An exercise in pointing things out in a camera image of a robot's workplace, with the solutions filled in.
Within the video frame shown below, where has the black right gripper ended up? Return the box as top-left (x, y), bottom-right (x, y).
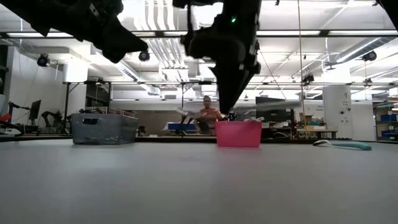
top-left (180, 14), bottom-right (262, 115)

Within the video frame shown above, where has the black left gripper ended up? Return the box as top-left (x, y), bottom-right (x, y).
top-left (67, 0), bottom-right (149, 64)

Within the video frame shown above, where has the black monitor on arm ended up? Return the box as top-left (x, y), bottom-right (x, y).
top-left (255, 96), bottom-right (295, 124)

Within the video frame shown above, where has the spoon with teal handle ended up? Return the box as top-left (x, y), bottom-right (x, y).
top-left (312, 139), bottom-right (373, 152)

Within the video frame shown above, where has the gray plastic bin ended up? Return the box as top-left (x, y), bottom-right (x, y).
top-left (71, 113), bottom-right (139, 146)

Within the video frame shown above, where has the cardboard box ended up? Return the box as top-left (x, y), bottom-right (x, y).
top-left (298, 112), bottom-right (315, 126)

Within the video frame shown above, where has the red plastic bin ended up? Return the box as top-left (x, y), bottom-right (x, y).
top-left (215, 121), bottom-right (264, 148)

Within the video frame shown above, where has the overhead frame light bar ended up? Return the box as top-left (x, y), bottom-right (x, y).
top-left (0, 30), bottom-right (398, 39)

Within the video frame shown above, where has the shelf with blue bins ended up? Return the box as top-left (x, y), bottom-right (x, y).
top-left (373, 102), bottom-right (398, 141)

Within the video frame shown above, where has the small black tilted monitor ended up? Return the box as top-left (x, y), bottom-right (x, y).
top-left (28, 99), bottom-right (42, 121)

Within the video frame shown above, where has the yellow hanging cord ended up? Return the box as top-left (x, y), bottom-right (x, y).
top-left (297, 0), bottom-right (308, 139)

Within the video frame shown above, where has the person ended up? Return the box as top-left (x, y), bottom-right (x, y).
top-left (194, 95), bottom-right (225, 135)

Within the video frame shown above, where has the gray table mat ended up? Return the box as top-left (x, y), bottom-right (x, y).
top-left (0, 139), bottom-right (398, 224)

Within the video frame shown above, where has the blue plastic bin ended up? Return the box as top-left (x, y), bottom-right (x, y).
top-left (167, 123), bottom-right (197, 131)

